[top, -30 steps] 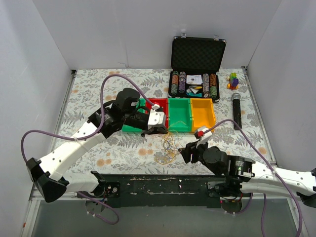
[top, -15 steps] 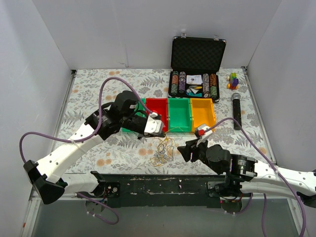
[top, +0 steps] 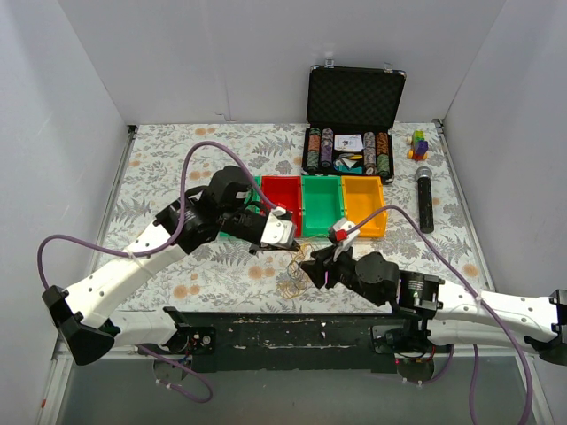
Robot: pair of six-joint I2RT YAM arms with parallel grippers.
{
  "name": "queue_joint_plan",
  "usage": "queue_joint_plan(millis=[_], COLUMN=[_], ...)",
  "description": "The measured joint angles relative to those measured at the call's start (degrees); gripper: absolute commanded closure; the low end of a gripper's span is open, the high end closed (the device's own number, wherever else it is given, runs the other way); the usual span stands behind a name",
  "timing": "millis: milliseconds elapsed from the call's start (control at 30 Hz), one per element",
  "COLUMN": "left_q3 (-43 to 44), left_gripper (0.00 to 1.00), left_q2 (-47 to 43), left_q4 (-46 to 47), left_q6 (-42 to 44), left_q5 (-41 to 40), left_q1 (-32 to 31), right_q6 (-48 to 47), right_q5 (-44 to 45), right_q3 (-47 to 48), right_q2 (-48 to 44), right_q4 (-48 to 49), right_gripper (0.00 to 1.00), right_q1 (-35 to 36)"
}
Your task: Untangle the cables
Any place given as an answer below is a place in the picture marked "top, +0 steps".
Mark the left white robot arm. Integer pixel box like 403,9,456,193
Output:
42,166,299,366

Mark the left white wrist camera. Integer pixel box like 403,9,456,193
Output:
260,206,297,250

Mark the green plastic bin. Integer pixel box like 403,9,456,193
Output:
218,175,263,238
301,175,344,237

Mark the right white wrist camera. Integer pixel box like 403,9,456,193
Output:
329,217,360,262

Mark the yellow plastic bin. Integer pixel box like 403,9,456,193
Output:
341,176,388,238

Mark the left green plastic bin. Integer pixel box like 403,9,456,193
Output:
218,175,263,238

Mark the colourful toy block car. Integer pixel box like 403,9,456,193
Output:
407,130,429,161

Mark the right green plastic bin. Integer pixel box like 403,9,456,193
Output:
301,175,344,237

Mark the red plastic bin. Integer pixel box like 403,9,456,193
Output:
261,175,303,236

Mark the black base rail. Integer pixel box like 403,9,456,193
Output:
163,312,444,375

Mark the black microphone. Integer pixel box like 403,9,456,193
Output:
415,166,434,234

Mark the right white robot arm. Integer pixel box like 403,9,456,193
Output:
299,247,566,366

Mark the yellow cable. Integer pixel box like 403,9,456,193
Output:
276,241,318,300

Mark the black poker chip case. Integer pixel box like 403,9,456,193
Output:
301,65,407,184

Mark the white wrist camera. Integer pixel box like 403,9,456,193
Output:
260,206,297,250
329,217,360,262

